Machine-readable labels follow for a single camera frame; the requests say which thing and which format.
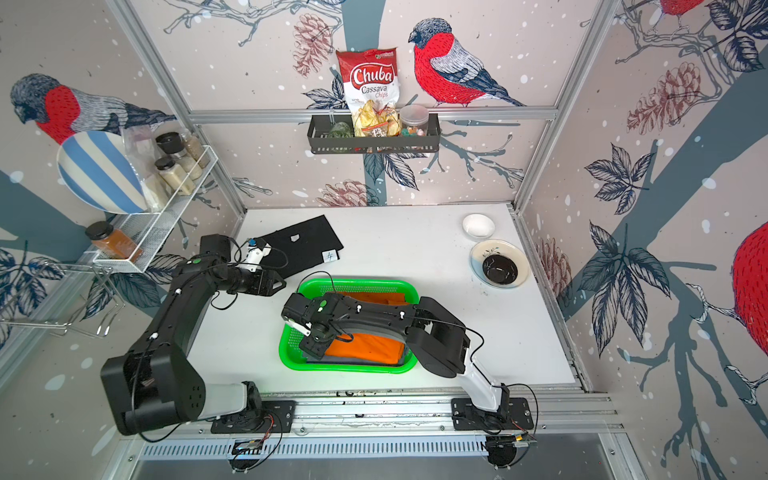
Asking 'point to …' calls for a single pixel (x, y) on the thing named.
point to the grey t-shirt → (343, 362)
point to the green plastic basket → (291, 337)
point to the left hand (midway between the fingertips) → (275, 274)
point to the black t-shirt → (301, 246)
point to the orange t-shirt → (371, 347)
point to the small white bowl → (478, 226)
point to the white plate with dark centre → (499, 263)
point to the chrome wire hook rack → (60, 294)
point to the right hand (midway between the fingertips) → (317, 342)
